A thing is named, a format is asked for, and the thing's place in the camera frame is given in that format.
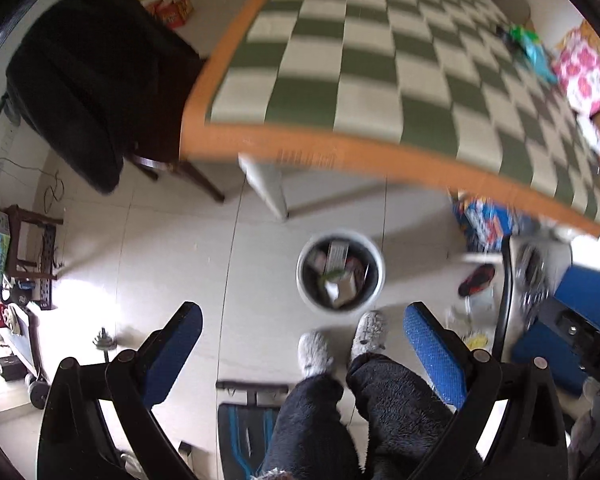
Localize colourful box under table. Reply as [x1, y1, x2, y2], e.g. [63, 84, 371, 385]
[452, 195, 535, 254]

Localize grey fuzzy left slipper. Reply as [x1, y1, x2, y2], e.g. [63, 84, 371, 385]
[297, 330, 335, 379]

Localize white plastic smiley bag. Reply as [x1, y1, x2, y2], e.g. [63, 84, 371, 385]
[444, 289, 498, 352]

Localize pink flower paper bag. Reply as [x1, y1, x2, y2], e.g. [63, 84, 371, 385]
[552, 22, 600, 117]

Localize small metal dumbbell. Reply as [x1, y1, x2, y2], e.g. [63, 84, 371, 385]
[93, 327, 118, 363]

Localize green white checkered table mat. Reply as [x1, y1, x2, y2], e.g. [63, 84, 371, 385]
[181, 0, 600, 236]

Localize grey fuzzy slipper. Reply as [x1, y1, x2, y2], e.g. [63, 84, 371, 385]
[350, 310, 388, 362]
[297, 330, 335, 379]

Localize light blue snack bag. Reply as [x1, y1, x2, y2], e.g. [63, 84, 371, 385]
[496, 25, 558, 84]

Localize grey fuzzy right slipper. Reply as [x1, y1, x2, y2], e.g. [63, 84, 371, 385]
[350, 310, 388, 362]

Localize green white medicine box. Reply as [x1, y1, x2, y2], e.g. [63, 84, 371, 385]
[320, 269, 358, 310]

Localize red black sandal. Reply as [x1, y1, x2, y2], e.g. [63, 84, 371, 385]
[457, 263, 495, 298]

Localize dark wooden chair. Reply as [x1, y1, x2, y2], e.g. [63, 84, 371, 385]
[125, 128, 225, 203]

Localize black jacket on chair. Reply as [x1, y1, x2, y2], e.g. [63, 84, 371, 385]
[5, 0, 204, 195]

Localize red orange cardboard box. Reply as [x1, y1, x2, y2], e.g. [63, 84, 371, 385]
[143, 0, 194, 29]

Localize white stool with black frame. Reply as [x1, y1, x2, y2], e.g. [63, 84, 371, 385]
[492, 235, 572, 362]

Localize white round trash bin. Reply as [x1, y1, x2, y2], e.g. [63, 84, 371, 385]
[296, 229, 387, 315]

